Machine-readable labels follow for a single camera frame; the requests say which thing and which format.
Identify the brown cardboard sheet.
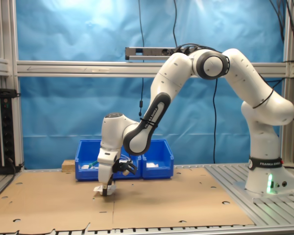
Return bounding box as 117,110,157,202
0,167,255,233

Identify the black cable bundle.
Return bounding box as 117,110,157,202
269,0,294,81

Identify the aluminium frame post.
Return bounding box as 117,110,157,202
280,0,294,164
0,0,24,169

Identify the black equipment rack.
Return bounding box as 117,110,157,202
0,88,23,175

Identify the thin black cable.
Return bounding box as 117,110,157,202
173,0,179,47
212,77,219,164

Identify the black cable with ferrite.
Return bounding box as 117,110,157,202
138,0,146,117

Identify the black camera cable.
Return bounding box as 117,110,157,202
139,87,275,128

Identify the blue bin with gauze packets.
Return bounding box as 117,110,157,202
140,139,174,181

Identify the blue bin with masks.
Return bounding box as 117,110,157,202
112,153,142,181

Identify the horizontal aluminium beam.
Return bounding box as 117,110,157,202
16,60,289,78

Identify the silver power strip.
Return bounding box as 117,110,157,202
124,46,187,61

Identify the blue bin with cannulas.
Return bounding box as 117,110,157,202
74,139,110,182

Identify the chipboard wooden board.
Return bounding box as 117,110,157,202
62,160,76,173

